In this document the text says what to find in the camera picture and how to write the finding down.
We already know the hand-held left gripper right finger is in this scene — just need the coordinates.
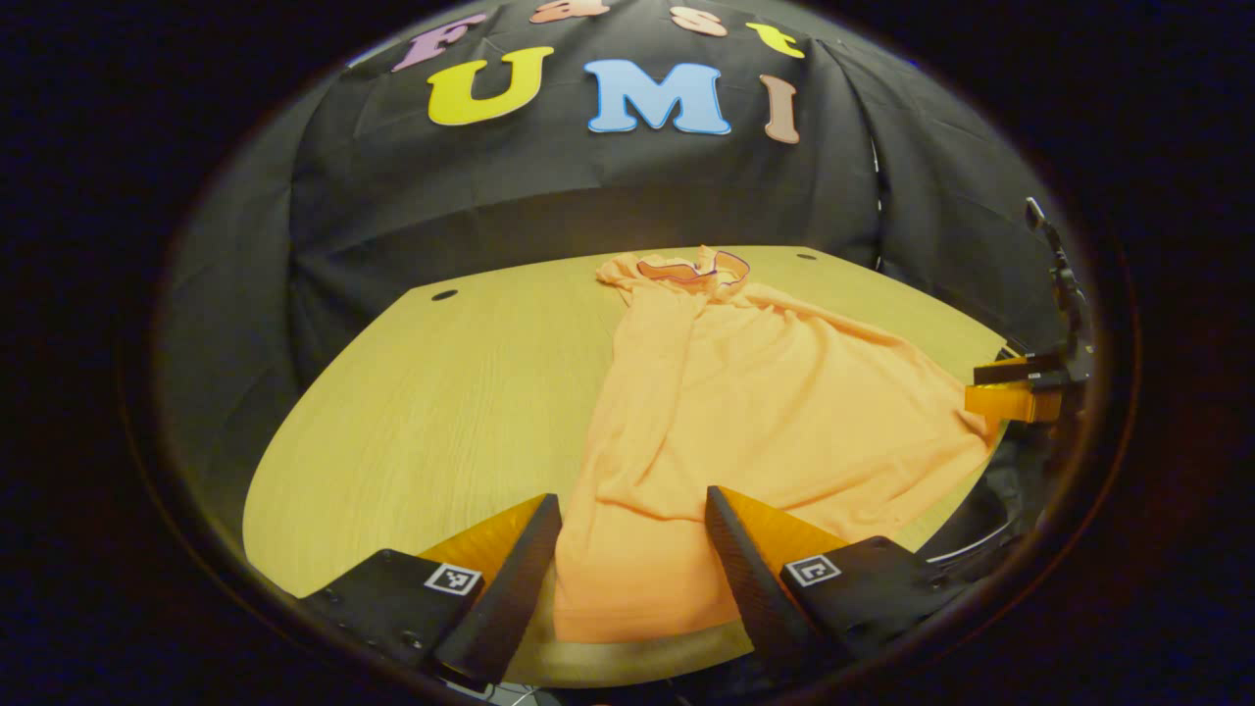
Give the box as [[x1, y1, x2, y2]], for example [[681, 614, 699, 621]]
[[704, 485, 981, 678]]

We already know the black backdrop cloth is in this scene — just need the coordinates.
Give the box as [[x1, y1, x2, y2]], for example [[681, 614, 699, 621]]
[[152, 0, 1089, 550]]

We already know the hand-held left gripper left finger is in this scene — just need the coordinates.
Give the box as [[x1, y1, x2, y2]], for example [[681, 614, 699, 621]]
[[299, 493, 563, 690]]

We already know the orange T-shirt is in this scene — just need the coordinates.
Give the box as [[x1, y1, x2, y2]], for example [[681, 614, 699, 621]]
[[552, 245, 1001, 645]]

